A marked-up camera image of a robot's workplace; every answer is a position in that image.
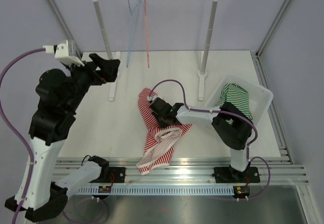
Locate white clothes rack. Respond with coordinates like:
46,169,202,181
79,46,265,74
92,0,219,101

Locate green striped tank top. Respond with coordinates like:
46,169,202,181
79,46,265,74
215,83,253,120

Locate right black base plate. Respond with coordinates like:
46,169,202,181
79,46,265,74
212,166,260,184

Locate red wire hanger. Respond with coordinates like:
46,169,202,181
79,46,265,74
144,0,150,68

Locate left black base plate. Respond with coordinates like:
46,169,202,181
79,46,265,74
97,167,126,184

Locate red striped tank top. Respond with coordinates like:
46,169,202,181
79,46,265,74
136,88,192,175

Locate clear plastic basket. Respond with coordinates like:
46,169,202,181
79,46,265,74
205,74,273,132

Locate white slotted cable duct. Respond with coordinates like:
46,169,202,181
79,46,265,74
76,185,234,196

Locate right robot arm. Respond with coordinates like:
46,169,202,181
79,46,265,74
148,96,256,183

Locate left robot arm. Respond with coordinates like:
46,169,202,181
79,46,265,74
5,53,120,222

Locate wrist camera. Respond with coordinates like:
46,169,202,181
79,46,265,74
43,39,85,67
147,95,164,104

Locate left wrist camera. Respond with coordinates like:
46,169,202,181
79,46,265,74
43,39,85,67

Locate blue wire hanger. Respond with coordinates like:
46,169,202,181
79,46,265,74
126,0,142,68

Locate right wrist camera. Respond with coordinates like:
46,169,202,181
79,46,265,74
147,95,164,104

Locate aluminium mounting rail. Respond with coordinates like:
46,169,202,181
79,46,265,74
53,158,311,186

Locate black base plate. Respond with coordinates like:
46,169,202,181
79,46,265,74
212,166,260,184
97,167,126,184

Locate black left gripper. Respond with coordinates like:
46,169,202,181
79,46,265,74
64,52,120,111

